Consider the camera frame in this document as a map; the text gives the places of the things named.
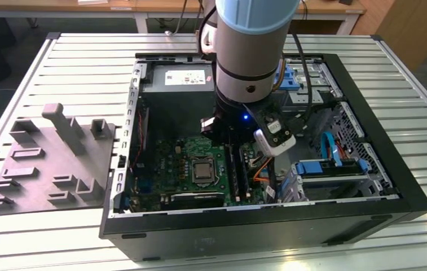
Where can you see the white paper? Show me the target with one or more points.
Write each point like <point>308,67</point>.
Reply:
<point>92,1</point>

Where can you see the green motherboard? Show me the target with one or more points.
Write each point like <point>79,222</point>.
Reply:
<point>168,180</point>

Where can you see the metal disk bay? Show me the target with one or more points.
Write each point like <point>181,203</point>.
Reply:
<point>333,179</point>

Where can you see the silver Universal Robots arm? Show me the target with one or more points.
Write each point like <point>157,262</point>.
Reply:
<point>251,56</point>

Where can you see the wooden cabinet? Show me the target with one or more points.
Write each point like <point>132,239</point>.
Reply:
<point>404,28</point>

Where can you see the blue optical bay latch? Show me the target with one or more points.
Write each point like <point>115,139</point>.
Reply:
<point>292,82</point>

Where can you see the black PC case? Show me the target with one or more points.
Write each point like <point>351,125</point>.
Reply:
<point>235,240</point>

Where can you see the metal drive cage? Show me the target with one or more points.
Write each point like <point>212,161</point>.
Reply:
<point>297,98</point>

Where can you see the hard disk in blue carrier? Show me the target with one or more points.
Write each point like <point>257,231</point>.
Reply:
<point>312,169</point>

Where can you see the grey parts rack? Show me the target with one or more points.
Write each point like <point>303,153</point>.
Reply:
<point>59,169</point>

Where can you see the blue VGA port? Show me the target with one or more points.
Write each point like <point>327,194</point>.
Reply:
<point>125,204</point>

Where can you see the black graphics card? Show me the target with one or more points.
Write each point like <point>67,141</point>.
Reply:
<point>197,200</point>

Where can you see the wooden desk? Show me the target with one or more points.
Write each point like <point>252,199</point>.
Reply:
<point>47,7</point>

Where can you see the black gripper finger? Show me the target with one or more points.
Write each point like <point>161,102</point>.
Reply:
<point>208,128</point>

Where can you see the grey power supply unit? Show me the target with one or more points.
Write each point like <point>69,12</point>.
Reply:
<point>175,113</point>

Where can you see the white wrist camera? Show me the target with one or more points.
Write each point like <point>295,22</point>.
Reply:
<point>276,146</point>

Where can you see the silver CPU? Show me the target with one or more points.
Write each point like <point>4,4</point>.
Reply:
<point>201,172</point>

